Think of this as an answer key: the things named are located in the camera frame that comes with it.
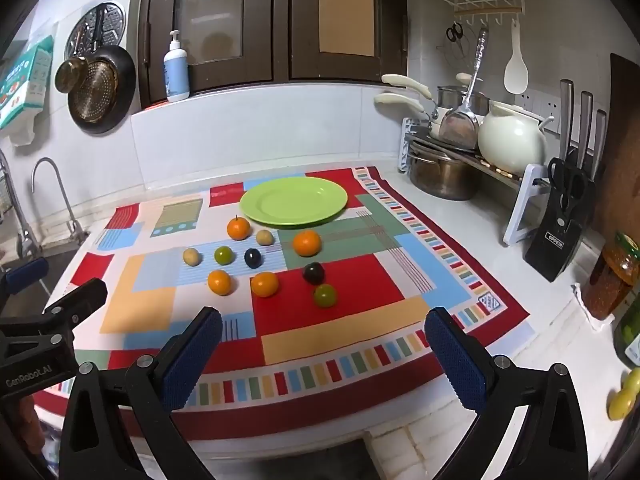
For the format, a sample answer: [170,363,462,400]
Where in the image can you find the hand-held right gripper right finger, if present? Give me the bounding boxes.
[424,307,591,480]

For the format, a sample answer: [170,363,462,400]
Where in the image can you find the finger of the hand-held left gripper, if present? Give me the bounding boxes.
[44,278,108,328]
[0,258,49,297]

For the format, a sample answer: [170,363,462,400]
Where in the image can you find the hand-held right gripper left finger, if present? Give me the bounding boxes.
[57,306,224,480]

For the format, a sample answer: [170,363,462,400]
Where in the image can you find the green plate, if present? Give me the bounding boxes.
[239,176,349,227]

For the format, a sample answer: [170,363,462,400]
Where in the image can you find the chrome gooseneck faucet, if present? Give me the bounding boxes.
[31,157,91,248]

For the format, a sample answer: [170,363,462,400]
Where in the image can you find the colourful patchwork table mat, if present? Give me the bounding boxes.
[32,165,536,443]

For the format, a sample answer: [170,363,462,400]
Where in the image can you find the orange with stem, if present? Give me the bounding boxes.
[227,215,251,241]

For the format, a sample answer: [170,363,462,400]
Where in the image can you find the black knife block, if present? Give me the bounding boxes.
[524,157,598,283]

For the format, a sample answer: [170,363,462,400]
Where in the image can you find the steel pot rack white ends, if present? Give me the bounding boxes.
[400,117,548,246]

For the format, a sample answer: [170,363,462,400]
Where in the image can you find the sauce jar green label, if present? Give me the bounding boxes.
[582,232,640,321]

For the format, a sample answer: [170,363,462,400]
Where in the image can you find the yellow plastic thing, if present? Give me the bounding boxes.
[607,367,640,423]

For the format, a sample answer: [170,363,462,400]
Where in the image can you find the green glass bottle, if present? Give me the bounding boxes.
[614,290,640,368]

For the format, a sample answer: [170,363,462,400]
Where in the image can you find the large steel pot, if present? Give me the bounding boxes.
[407,142,483,200]

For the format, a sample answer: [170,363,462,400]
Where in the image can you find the black kitchen scissors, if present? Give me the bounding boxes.
[547,157,586,216]

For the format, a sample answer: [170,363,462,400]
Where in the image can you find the teal white tissue pack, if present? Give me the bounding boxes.
[0,35,55,133]

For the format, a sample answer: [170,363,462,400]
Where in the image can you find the small brass pan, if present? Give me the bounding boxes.
[54,57,89,94]

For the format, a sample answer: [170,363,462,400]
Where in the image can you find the black frying pan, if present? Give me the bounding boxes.
[66,5,137,135]

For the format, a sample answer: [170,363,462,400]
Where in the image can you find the white ceramic pot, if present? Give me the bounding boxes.
[477,101,556,173]

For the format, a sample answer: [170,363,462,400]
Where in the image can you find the blue white pump bottle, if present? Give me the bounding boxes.
[163,30,191,103]

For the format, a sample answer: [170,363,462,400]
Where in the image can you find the round metal steamer rack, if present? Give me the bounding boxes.
[64,1,126,61]

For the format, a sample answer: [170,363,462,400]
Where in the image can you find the wooden cutting board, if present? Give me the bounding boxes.
[592,52,640,241]

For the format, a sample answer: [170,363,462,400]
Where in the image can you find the brown framed window sash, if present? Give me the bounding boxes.
[132,0,283,110]
[286,0,410,84]

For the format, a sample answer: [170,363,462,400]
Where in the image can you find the white rice paddle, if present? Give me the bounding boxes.
[503,19,529,95]

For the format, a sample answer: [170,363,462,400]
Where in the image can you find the cardboard sheet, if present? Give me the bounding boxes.
[319,25,376,58]

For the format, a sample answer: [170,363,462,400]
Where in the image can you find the white saucepan cream handle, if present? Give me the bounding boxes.
[374,92,453,141]

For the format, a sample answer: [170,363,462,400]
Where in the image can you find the steel handled knife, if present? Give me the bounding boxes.
[558,79,576,161]
[590,108,608,181]
[575,91,594,166]

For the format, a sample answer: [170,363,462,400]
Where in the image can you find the steel saucepan cream handle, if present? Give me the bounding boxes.
[381,72,492,117]

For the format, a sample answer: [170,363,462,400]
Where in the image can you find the white wall sockets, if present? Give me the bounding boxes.
[517,91,562,135]

